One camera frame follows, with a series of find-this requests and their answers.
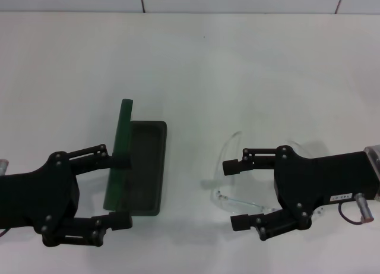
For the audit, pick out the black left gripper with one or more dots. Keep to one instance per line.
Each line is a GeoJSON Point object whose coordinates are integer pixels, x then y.
{"type": "Point", "coordinates": [35, 196]}

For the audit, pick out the green glasses case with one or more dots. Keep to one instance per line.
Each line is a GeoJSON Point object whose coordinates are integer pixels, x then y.
{"type": "Point", "coordinates": [145, 173]}

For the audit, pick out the clear white glasses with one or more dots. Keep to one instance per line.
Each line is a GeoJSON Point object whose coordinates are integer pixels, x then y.
{"type": "Point", "coordinates": [234, 200]}

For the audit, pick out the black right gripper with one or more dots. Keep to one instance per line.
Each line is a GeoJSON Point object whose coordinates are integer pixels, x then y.
{"type": "Point", "coordinates": [320, 179]}

